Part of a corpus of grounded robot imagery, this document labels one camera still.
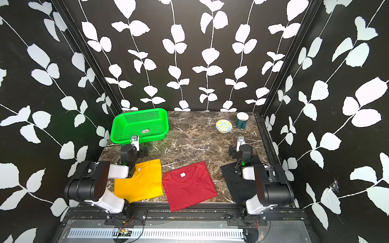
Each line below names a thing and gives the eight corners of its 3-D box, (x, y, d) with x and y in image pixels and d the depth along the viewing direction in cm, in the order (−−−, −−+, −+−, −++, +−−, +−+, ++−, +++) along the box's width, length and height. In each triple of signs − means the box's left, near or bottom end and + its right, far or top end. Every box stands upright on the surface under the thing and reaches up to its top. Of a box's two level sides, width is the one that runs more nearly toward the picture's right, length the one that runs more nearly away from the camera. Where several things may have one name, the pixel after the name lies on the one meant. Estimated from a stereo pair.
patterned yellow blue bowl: (216, 133, 111) (216, 129, 107) (215, 123, 117) (215, 119, 113) (231, 134, 111) (232, 129, 107) (229, 123, 117) (230, 119, 113)
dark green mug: (234, 131, 112) (238, 121, 103) (233, 122, 118) (236, 111, 109) (246, 131, 112) (250, 121, 103) (243, 122, 118) (247, 111, 109)
